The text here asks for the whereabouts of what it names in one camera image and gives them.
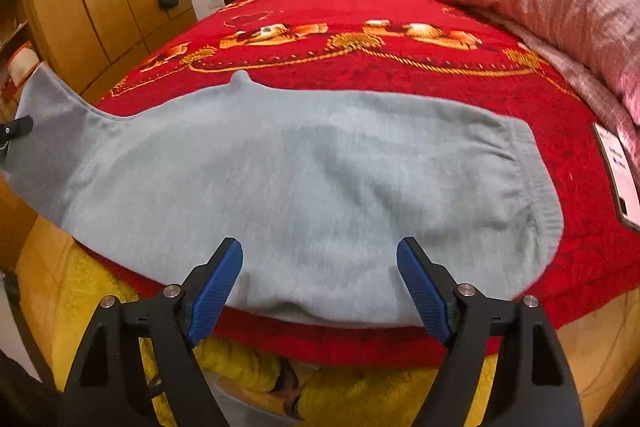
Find grey pants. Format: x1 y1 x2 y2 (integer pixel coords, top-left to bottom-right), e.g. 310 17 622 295
1 66 563 327

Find yellow fleece blanket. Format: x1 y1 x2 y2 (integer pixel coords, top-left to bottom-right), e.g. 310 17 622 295
14 215 640 427

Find white pink smartphone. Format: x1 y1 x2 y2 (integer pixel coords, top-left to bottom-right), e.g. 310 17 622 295
592 124 640 231

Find pink striped duvet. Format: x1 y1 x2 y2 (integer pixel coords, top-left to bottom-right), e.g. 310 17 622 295
442 0 639 169

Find red patterned bed blanket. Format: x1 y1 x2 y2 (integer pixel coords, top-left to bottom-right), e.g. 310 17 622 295
88 0 639 331

